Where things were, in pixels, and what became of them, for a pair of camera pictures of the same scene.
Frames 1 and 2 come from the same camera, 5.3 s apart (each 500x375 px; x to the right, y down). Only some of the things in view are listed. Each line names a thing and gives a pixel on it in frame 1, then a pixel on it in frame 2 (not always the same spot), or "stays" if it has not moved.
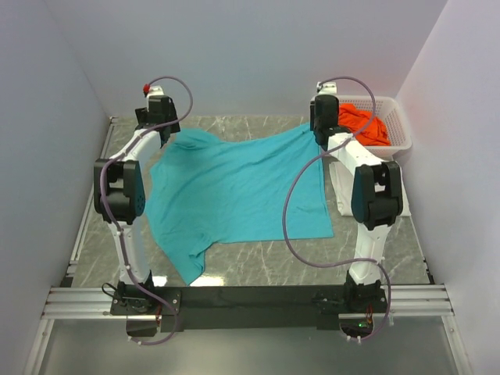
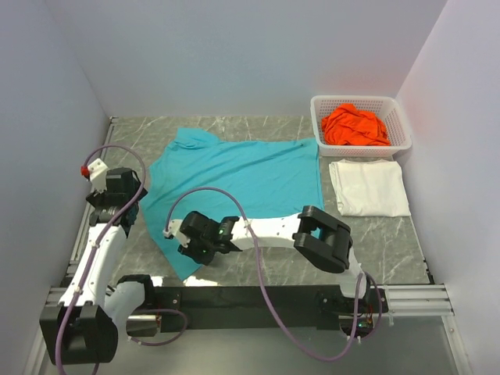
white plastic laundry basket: (390, 112) stays
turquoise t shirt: (207, 191) stays
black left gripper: (172, 118) to (96, 198)
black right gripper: (311, 116) to (190, 251)
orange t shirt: (369, 130) stays
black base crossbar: (233, 309) stays
